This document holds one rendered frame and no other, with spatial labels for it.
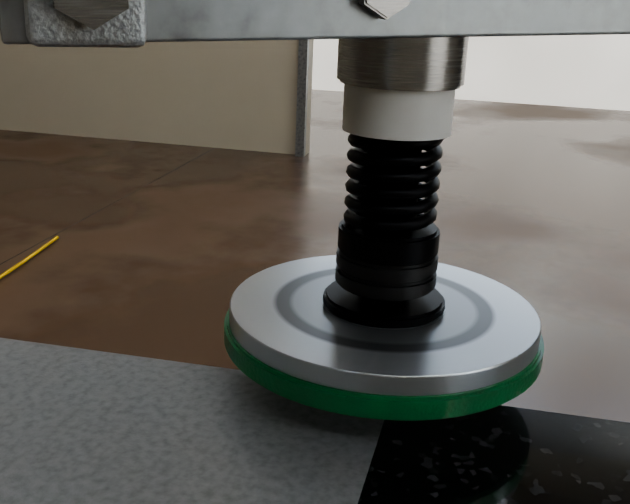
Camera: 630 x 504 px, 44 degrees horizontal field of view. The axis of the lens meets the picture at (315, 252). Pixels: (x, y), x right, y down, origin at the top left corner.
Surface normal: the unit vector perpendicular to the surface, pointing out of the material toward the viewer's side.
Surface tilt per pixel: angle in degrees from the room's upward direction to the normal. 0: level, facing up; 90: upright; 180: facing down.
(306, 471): 0
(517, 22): 90
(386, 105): 90
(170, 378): 0
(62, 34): 90
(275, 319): 0
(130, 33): 90
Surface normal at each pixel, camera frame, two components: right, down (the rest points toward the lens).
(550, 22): 0.39, 0.31
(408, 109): 0.11, 0.33
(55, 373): 0.04, -0.94
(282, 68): -0.22, 0.31
